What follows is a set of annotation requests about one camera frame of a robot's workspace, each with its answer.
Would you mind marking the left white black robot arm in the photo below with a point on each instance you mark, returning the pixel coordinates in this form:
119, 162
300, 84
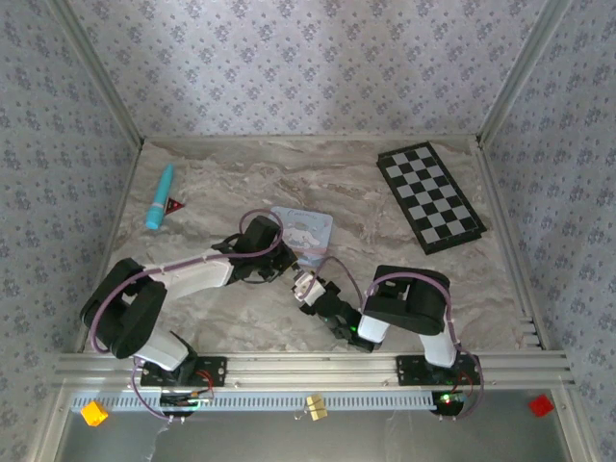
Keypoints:
192, 274

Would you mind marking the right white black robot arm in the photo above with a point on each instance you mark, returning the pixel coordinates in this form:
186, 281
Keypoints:
423, 298

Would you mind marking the small red black triangle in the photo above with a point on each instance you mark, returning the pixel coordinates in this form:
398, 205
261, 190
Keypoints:
173, 207

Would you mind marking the turquoise plastic tube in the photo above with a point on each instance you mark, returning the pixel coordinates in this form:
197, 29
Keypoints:
161, 197

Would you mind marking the small metal clip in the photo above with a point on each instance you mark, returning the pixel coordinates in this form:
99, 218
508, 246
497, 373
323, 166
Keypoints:
302, 415

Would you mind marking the aluminium table edge bar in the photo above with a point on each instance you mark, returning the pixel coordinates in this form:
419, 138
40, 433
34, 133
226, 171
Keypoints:
120, 212
500, 212

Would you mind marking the right circuit board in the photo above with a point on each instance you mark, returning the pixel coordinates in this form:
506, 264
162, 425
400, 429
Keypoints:
450, 402

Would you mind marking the circuit board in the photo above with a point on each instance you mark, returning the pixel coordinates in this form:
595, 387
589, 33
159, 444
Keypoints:
450, 402
185, 402

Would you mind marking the black white folding chessboard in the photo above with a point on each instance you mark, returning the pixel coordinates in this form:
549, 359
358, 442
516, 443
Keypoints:
428, 197

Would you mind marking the left circuit board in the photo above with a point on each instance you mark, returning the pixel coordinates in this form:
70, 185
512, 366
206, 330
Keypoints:
185, 402

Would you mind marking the red toy brick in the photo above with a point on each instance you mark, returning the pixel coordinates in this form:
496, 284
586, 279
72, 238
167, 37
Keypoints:
541, 405

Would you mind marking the orange toy brick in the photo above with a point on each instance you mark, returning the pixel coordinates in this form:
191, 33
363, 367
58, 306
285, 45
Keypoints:
94, 414

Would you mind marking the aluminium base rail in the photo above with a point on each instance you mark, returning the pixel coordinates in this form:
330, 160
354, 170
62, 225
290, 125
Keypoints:
313, 370

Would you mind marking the right black mount plate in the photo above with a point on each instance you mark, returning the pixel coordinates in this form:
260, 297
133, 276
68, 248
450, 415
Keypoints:
409, 370

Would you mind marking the black mount plate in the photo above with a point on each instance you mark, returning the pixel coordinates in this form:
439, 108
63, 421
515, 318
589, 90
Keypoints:
409, 370
216, 373

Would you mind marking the left black mount plate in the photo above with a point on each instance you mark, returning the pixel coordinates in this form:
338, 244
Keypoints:
216, 373

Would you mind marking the aluminium corner post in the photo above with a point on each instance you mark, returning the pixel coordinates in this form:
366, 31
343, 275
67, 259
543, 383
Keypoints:
513, 86
110, 86

